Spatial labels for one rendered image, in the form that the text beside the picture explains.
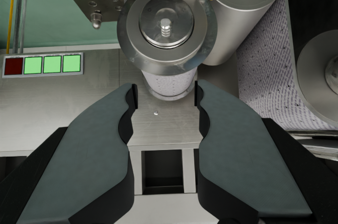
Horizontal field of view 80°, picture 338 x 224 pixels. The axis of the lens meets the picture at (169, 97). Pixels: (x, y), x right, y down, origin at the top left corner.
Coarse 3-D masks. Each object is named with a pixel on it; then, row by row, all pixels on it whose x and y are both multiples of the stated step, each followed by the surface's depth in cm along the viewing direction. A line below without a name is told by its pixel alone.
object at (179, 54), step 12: (144, 0) 29; (192, 0) 29; (132, 12) 29; (204, 12) 29; (132, 24) 29; (204, 24) 29; (132, 36) 28; (192, 36) 28; (204, 36) 28; (144, 48) 28; (156, 48) 28; (180, 48) 28; (192, 48) 28; (156, 60) 28; (168, 60) 28; (180, 60) 28
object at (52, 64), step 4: (56, 56) 63; (60, 56) 63; (44, 60) 63; (48, 60) 63; (52, 60) 63; (56, 60) 63; (44, 64) 63; (48, 64) 63; (52, 64) 63; (56, 64) 62; (44, 68) 62; (48, 68) 62; (52, 68) 62; (56, 68) 62
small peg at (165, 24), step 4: (164, 20) 25; (168, 20) 25; (160, 24) 25; (164, 24) 25; (168, 24) 25; (160, 28) 25; (164, 28) 25; (168, 28) 25; (164, 32) 26; (168, 32) 26; (164, 36) 27; (168, 36) 27
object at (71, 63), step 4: (64, 56) 63; (68, 56) 63; (72, 56) 63; (76, 56) 63; (64, 60) 63; (68, 60) 63; (72, 60) 63; (76, 60) 63; (64, 64) 62; (68, 64) 62; (72, 64) 62; (76, 64) 62; (64, 68) 62; (68, 68) 62; (72, 68) 62; (76, 68) 62
